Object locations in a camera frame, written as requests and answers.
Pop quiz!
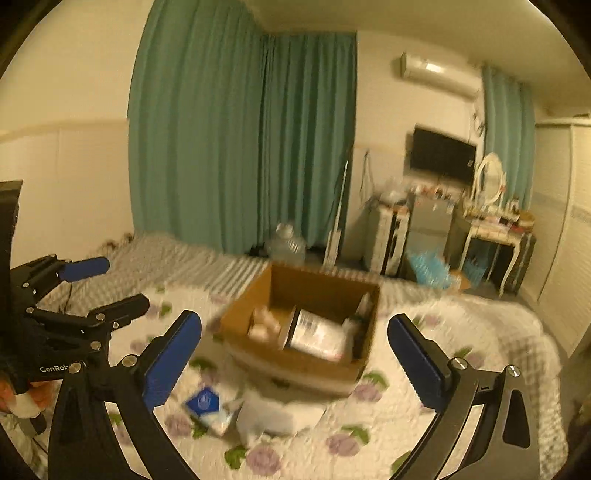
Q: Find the white louvred wardrobe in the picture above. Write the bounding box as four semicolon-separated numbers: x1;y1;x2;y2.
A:
521;118;590;357

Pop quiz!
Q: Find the grey white sock bundle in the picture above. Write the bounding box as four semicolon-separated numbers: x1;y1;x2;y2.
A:
235;391;325;448

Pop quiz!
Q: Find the black wall television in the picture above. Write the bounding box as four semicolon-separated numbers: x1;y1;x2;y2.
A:
410;126;477;184

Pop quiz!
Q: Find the white suitcase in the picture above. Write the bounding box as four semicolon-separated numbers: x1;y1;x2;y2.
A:
363;204;410;277

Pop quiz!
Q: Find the blue plastic basket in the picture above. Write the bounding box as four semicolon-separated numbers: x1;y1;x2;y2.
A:
463;256;488;286

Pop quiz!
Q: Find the floral white quilt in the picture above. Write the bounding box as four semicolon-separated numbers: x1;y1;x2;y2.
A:
109;283;568;479

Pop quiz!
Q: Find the blue white tissue pack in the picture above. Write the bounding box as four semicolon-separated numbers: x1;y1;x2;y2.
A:
184;387;242;437

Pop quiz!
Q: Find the large teal curtain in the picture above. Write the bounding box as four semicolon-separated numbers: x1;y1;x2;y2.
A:
128;1;358;254

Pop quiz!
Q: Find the grey checked bed sheet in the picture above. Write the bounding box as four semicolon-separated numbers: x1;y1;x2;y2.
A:
41;234;559;361

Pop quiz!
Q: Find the left hand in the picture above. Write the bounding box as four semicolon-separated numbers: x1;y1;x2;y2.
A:
1;370;57;418

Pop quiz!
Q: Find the plastic bag on suitcase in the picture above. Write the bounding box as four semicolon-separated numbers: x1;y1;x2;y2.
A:
377;177;409;207

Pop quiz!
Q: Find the grey mini fridge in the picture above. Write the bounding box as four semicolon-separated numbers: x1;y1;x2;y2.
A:
406;194;455;256

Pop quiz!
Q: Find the blue corrugated plastic sheet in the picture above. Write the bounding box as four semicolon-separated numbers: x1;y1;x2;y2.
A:
405;251;454;290

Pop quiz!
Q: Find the white air conditioner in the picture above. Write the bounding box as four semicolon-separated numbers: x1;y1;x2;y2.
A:
400;52;482;100

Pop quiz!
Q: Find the cream cloth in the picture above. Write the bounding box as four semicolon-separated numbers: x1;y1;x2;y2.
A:
247;306;281;343

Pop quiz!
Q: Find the white labelled plastic package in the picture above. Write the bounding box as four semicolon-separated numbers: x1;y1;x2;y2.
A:
277;307;361;363

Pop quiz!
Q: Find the teal curtain by wardrobe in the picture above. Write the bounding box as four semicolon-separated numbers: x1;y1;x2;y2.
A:
482;65;536;209

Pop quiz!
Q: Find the brown cardboard box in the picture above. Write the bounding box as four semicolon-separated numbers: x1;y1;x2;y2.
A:
221;263;380;397

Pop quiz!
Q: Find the white dressing table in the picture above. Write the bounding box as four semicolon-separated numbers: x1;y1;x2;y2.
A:
456;217;523;297

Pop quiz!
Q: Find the white floor mop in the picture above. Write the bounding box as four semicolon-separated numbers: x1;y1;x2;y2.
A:
322;161;349;268

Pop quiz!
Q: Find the white oval vanity mirror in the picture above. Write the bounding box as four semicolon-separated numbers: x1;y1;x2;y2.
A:
473;152;506;209

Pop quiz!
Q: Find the clear water jug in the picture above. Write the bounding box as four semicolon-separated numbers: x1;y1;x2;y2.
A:
266;223;307;266

